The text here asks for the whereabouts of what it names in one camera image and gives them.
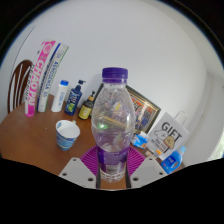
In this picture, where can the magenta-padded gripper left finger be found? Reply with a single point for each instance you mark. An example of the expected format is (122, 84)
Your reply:
(76, 170)

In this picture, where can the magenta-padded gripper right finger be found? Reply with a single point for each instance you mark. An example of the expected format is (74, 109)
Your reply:
(146, 170)

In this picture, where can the clear purple-capped water bottle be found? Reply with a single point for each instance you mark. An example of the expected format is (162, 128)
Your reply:
(113, 126)

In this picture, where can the small snack box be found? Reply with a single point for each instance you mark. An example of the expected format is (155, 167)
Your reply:
(155, 154)

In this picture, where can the blue detergent bottle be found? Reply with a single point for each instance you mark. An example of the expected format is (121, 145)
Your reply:
(171, 161)

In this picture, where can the blue white paper cup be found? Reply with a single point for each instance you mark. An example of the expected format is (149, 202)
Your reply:
(66, 136)

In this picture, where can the white paper gift bag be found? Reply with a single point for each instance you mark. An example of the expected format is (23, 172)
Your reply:
(168, 135)

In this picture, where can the framed group photo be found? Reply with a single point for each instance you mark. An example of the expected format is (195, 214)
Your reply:
(145, 111)

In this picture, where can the dark bottle with yellow label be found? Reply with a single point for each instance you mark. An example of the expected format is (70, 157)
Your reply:
(85, 108)

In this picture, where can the dark blue pump bottle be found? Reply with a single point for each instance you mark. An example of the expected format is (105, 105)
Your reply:
(73, 100)

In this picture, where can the white bottle with blue cap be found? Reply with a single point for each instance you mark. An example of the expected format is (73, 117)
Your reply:
(59, 96)

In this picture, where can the white green shuttlecock tube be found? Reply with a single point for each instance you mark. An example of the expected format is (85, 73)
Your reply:
(50, 80)

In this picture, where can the pink shuttlecock tube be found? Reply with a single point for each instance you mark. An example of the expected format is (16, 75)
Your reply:
(38, 80)

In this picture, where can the brown wooden chair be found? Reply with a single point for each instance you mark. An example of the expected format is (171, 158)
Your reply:
(16, 83)

